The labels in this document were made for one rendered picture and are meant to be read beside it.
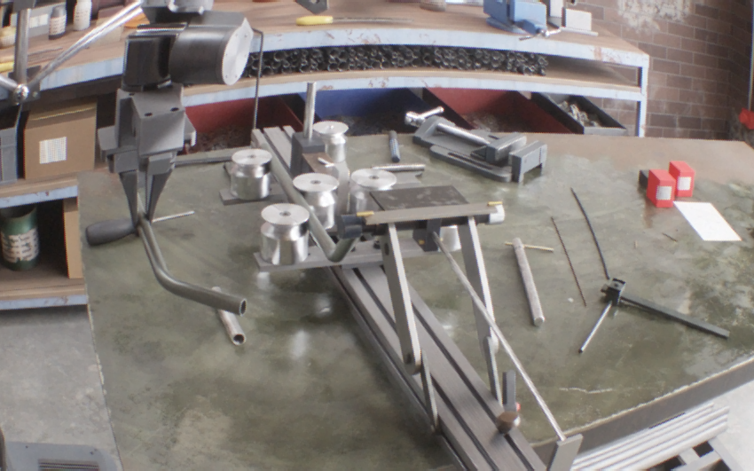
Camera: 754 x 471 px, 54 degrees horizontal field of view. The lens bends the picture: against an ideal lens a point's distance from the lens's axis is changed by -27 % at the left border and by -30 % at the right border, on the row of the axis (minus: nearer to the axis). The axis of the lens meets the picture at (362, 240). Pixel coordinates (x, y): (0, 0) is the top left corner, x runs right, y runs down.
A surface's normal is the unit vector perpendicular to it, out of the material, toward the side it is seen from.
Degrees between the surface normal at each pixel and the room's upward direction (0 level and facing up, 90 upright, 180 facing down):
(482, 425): 0
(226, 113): 90
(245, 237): 0
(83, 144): 90
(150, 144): 90
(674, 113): 90
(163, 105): 0
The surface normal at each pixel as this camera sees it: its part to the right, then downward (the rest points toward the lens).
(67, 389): 0.06, -0.89
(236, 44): 0.96, 0.18
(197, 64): -0.29, 0.41
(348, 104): 0.33, 0.44
